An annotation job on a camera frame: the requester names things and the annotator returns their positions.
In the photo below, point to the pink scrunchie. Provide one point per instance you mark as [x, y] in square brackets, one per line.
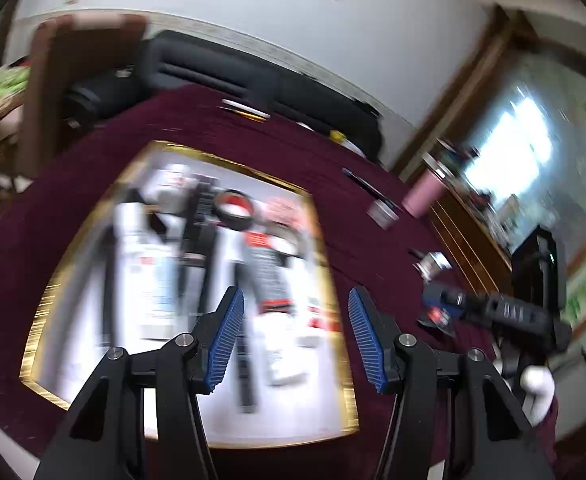
[288, 210]

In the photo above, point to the black pouch with red label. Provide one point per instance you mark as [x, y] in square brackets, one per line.
[443, 327]

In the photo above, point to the long black pen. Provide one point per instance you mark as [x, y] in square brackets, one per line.
[370, 187]

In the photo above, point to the person's right hand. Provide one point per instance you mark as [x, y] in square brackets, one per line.
[538, 392]

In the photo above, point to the yellow object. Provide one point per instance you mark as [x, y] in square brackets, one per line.
[338, 137]

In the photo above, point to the black leather sofa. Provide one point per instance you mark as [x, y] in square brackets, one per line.
[223, 70]

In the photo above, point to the white paper sheet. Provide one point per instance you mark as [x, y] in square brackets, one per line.
[307, 126]

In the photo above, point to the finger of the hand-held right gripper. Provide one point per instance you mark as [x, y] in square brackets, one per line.
[468, 302]

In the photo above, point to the yellow pencil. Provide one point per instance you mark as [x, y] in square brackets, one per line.
[253, 116]

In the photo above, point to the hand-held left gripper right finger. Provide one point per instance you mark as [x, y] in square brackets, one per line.
[368, 340]

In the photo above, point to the brown armchair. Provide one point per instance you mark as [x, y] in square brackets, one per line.
[48, 110]

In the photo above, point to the black tape roll red core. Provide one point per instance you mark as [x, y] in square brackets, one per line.
[233, 210]

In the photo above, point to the wood-framed etched glass panel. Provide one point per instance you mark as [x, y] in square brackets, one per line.
[523, 135]

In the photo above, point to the white pill bottle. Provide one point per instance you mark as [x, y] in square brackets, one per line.
[171, 190]

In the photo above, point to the grey box with red ends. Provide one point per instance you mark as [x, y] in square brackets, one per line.
[269, 270]

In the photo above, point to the small clear plastic box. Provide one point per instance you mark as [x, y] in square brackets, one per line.
[383, 214]

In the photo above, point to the pink thermos bottle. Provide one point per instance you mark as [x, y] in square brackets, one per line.
[423, 192]

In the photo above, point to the gold-rimmed white tray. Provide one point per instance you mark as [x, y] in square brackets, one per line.
[298, 410]

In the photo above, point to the wooden cabinet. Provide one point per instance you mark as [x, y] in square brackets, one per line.
[463, 240]

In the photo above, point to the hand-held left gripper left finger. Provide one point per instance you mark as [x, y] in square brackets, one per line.
[225, 340]

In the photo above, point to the burgundy tablecloth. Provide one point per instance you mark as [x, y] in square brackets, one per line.
[373, 210]

